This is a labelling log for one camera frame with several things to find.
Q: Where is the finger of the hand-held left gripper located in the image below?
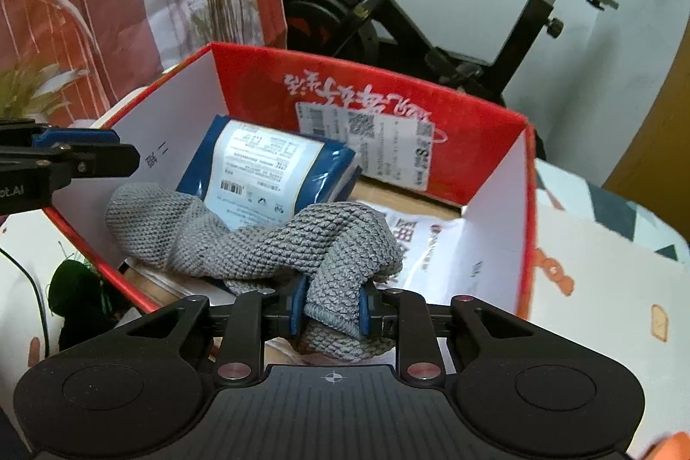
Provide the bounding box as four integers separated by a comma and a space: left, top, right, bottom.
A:
0, 119, 118, 149
0, 144, 141, 188

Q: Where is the blue plastic packet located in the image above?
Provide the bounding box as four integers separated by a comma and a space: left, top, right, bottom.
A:
175, 114, 363, 232

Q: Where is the brown wooden board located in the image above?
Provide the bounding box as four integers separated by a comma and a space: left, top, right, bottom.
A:
601, 56, 690, 224

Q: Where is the printed white tablecloth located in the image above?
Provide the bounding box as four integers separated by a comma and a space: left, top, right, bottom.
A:
0, 66, 690, 460

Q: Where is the orange rounded object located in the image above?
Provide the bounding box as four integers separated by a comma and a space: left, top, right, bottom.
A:
641, 430, 690, 460

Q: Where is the white printed plastic packet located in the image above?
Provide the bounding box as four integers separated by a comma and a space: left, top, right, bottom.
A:
372, 204, 470, 299

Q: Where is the green tasselled sachet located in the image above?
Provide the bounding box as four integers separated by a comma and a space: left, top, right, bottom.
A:
47, 255, 109, 321

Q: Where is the red cardboard box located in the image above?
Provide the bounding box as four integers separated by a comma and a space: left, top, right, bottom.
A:
43, 41, 539, 326

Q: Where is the grey knitted cloth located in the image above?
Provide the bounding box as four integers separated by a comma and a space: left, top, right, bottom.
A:
105, 182, 405, 363

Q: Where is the black cable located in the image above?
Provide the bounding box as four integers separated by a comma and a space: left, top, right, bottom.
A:
0, 247, 50, 358

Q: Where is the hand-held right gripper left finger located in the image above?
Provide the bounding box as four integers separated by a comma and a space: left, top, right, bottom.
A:
116, 277, 308, 385

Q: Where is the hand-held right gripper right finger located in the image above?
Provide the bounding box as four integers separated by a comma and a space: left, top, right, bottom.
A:
358, 283, 540, 382

